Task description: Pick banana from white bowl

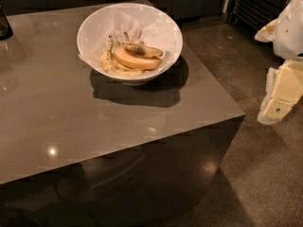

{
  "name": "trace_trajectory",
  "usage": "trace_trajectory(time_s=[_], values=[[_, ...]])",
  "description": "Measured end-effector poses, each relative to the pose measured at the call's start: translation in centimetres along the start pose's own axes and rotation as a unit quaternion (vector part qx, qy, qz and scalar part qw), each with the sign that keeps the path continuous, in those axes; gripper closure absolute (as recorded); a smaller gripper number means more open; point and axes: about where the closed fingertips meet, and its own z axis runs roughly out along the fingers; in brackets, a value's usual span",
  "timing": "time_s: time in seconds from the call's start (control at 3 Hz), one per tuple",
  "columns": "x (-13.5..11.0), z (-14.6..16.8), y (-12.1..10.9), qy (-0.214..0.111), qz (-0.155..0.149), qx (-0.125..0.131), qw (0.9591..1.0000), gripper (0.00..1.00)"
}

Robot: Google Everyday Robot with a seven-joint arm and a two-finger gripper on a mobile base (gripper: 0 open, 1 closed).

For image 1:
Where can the small brown-spotted banana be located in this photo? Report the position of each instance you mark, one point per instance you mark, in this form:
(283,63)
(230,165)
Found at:
(140,49)

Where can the black slatted radiator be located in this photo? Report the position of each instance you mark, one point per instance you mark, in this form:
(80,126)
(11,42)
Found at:
(254,13)

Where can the white ceramic bowl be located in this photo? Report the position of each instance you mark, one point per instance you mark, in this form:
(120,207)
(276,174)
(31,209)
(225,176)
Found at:
(143,23)

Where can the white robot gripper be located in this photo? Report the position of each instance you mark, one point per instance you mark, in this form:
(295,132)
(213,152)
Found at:
(291,32)

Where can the large orange banana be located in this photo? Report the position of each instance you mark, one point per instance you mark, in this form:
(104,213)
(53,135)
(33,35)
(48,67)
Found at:
(134,61)

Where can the dark object at table edge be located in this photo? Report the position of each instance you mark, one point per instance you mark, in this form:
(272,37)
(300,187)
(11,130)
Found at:
(5,29)

